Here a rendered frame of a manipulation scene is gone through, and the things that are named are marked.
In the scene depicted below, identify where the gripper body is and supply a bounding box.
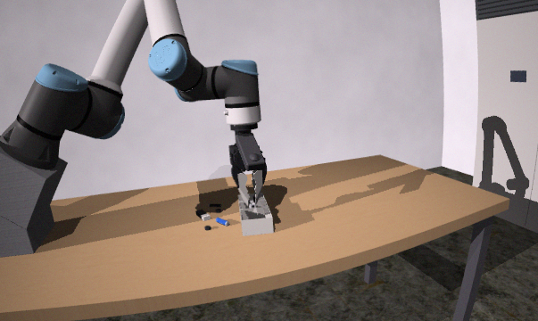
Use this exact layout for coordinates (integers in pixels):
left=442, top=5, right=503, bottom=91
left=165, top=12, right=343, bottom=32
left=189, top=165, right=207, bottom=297
left=229, top=123, right=258, bottom=172

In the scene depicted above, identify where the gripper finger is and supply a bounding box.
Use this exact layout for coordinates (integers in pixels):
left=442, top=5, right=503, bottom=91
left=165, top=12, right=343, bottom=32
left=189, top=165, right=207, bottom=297
left=231, top=161, right=250, bottom=207
left=252, top=161, right=267, bottom=204

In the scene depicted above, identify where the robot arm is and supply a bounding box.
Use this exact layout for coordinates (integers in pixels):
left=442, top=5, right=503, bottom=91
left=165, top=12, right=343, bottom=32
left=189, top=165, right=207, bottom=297
left=0, top=0, right=261, bottom=169

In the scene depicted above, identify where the blue battery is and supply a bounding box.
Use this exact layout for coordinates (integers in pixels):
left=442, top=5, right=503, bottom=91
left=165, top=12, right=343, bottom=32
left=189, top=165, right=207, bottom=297
left=216, top=218, right=229, bottom=226

